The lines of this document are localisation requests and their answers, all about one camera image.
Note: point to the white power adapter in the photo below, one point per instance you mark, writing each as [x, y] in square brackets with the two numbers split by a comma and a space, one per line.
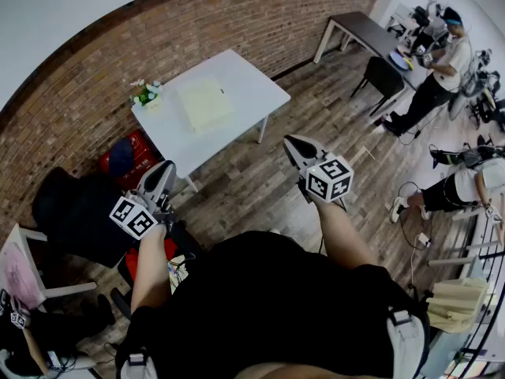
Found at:
[423, 240]

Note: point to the pale yellow cloth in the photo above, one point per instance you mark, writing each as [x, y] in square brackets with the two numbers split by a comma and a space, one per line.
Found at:
[205, 103]

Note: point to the person's right forearm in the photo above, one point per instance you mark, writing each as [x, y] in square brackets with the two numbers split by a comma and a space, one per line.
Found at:
[339, 231]

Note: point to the colourful printed item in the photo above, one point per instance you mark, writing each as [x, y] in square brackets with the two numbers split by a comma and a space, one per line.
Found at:
[175, 275]

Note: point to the red bag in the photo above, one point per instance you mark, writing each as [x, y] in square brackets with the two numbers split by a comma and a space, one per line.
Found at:
[170, 249]

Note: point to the yellow plate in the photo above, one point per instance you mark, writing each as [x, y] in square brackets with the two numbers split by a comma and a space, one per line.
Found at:
[410, 64]

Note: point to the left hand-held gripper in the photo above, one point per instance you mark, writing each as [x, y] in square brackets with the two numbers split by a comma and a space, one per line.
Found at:
[134, 217]

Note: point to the black side chair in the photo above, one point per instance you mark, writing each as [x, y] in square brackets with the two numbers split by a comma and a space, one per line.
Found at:
[384, 75]

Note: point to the person's black shirt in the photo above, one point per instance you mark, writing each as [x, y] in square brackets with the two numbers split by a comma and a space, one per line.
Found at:
[268, 302]

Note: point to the black office chair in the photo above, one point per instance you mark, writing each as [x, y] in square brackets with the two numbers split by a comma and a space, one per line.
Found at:
[120, 302]

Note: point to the person's left forearm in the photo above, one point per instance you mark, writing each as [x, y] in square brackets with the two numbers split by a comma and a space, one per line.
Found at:
[152, 267]

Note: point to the dark table with white legs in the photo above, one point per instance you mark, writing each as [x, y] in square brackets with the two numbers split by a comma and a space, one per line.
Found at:
[367, 30]

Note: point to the navy cap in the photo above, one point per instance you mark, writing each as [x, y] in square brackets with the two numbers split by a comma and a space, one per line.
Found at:
[120, 156]

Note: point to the white framed desk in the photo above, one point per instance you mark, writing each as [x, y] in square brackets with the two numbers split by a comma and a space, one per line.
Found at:
[71, 290]

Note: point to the black cloth covered chair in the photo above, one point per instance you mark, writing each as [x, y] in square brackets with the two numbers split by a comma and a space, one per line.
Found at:
[79, 219]

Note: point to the potted white flowers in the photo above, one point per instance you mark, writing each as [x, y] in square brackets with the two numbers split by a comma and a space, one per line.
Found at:
[148, 93]

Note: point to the pile of cream sheets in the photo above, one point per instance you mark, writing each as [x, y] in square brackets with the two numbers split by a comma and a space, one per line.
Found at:
[457, 304]

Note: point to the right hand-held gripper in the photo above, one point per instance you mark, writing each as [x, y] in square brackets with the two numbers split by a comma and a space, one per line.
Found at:
[329, 180]

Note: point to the pink cloth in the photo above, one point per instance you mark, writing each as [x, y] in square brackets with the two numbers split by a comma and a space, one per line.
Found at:
[19, 275]

